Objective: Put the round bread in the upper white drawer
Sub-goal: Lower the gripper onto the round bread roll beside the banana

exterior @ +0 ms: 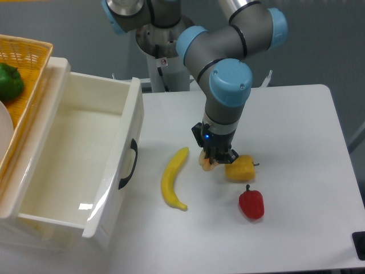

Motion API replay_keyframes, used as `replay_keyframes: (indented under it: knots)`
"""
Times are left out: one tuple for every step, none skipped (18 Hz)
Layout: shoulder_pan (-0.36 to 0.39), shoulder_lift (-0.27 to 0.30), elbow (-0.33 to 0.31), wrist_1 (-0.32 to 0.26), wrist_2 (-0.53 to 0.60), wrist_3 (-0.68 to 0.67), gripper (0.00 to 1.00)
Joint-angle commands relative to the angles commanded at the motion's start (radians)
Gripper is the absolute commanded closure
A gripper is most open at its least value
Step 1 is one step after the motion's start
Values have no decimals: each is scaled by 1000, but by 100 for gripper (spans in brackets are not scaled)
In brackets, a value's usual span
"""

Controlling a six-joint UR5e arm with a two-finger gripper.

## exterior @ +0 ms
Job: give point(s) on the green bell pepper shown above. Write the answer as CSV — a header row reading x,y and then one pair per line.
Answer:
x,y
11,83

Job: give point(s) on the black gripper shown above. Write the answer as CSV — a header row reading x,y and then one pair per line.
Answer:
x,y
217,146

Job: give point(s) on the yellow woven basket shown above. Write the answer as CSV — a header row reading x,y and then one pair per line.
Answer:
x,y
30,57

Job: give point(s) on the white plate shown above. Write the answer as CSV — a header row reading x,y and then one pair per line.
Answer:
x,y
6,130

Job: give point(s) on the black corner object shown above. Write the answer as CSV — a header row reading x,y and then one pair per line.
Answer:
x,y
359,243

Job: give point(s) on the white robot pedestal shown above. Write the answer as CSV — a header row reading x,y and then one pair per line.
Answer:
x,y
167,72

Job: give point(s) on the white drawer cabinet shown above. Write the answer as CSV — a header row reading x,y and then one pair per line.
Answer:
x,y
15,229

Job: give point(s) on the yellow banana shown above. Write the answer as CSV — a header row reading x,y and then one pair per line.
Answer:
x,y
167,183

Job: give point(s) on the yellow bell pepper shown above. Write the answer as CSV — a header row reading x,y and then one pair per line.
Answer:
x,y
242,169

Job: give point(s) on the red bell pepper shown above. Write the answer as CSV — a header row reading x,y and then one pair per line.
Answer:
x,y
251,203

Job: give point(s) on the black drawer handle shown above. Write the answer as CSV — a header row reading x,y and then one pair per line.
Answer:
x,y
131,165

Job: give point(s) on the white open upper drawer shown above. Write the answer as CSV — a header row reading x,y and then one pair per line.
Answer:
x,y
75,182

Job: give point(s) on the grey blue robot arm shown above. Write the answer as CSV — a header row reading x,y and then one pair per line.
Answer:
x,y
177,50

